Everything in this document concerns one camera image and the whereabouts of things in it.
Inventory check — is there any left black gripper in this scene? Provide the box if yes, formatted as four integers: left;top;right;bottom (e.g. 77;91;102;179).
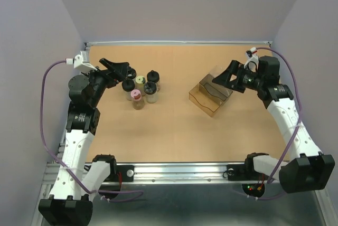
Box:
81;58;129;107

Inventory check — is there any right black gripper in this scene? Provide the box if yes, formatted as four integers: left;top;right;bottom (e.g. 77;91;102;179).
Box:
212;60;264;93

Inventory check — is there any green cap spice bottle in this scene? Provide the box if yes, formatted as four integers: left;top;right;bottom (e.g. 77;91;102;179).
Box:
135;76;146;96

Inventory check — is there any pink cap spice bottle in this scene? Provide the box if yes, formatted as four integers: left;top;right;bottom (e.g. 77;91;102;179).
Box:
130;89;145;110

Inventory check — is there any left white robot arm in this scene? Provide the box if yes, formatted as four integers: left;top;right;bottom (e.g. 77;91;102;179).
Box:
38;58;129;225

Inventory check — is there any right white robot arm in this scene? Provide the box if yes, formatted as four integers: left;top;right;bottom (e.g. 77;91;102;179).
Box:
212;56;335;194

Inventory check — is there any amber clear organizer box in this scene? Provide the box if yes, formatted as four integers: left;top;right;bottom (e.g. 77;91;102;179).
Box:
189;65;233;117

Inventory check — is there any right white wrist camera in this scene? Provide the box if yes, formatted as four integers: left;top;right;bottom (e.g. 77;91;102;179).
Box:
244;47;259;71

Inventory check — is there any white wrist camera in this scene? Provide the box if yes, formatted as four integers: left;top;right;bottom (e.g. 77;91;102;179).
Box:
244;47;259;71
73;50;97;74

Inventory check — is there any aluminium back rail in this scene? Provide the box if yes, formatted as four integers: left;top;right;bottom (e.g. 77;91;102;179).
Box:
84;40;272;48

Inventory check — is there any aluminium rail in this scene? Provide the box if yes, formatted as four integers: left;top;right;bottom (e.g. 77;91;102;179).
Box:
42;161;323;184
56;130;67;159
84;40;272;48

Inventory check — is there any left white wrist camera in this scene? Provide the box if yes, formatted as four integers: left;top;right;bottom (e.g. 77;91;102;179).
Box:
73;50;97;74

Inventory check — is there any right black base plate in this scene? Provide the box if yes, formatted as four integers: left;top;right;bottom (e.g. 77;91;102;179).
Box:
226;163;268;181

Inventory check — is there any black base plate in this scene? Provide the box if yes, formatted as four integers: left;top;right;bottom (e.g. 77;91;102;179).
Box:
226;163;268;181
105;164;135;183

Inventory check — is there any aluminium left side rail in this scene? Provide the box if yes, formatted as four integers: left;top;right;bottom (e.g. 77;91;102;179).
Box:
56;130;67;159

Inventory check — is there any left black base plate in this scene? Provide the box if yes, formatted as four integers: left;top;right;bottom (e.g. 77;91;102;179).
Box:
105;164;135;183

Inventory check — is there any aluminium front rail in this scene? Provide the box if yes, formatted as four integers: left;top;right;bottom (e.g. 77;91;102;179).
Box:
42;161;323;184

